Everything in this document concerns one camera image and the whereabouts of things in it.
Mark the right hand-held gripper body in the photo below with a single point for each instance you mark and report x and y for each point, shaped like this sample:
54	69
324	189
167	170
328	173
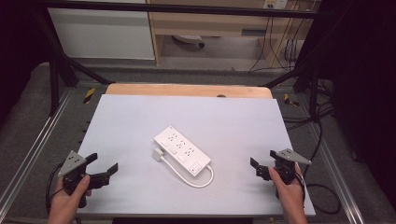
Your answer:
292	157

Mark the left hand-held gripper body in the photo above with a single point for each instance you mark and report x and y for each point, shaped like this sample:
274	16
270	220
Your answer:
72	163

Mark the person's right hand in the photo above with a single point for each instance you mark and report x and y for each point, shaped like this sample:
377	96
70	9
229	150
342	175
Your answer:
291	196

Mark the person's left hand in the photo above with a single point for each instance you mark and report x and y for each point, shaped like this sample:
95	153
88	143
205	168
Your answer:
63	202

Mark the yellow black tape strip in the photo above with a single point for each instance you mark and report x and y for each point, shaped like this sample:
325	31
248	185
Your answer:
290	100
89	95

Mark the wooden table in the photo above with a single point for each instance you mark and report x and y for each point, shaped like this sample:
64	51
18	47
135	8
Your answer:
186	90

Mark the black curtain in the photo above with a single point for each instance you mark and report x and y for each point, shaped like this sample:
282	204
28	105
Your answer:
18	46
361	81

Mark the white cabinet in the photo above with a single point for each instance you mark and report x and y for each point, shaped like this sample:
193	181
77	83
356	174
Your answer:
102	34

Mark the white floor power strip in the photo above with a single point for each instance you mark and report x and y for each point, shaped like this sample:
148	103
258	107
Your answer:
188	39

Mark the wooden desk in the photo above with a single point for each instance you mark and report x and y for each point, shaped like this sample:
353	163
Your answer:
211	23

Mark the aluminium floor rail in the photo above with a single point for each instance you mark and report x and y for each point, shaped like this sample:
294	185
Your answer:
34	146
337	174

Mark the white wall outlet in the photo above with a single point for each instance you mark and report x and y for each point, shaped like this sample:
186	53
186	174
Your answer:
275	3

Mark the black metal frame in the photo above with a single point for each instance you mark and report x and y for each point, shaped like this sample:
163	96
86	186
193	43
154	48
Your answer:
174	8

